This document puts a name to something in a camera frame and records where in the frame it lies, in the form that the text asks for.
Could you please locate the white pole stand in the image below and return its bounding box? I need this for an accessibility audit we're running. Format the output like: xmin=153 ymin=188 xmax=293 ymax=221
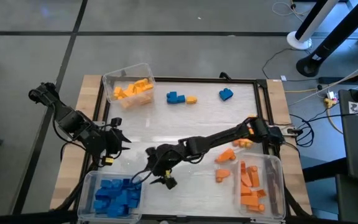
xmin=286 ymin=0 xmax=341 ymax=50

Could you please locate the yellow power plug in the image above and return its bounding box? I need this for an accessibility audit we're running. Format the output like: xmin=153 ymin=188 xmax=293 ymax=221
xmin=323 ymin=91 xmax=338 ymax=108

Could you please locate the black floor cable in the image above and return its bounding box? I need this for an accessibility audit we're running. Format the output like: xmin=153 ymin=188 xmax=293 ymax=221
xmin=261 ymin=48 xmax=307 ymax=80

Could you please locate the black looped cable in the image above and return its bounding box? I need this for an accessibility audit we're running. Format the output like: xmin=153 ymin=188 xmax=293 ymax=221
xmin=290 ymin=113 xmax=316 ymax=147

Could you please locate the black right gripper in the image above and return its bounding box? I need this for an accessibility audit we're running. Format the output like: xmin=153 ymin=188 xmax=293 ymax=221
xmin=144 ymin=144 xmax=186 ymax=190

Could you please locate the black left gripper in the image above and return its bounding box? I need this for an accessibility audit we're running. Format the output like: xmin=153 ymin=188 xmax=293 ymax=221
xmin=99 ymin=117 xmax=132 ymax=166

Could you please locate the black pole stand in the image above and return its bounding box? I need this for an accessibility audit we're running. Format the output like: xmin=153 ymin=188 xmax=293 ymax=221
xmin=295 ymin=0 xmax=358 ymax=78

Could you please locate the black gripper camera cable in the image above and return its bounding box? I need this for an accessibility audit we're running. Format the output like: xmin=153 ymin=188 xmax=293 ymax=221
xmin=131 ymin=167 xmax=155 ymax=187

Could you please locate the white floor cable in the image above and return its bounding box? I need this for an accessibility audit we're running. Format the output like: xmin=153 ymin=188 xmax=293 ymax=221
xmin=290 ymin=54 xmax=358 ymax=106

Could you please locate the clear plastic bin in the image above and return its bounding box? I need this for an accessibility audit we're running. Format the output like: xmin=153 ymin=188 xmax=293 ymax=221
xmin=234 ymin=153 xmax=287 ymax=222
xmin=102 ymin=63 xmax=157 ymax=109
xmin=77 ymin=170 xmax=144 ymax=223

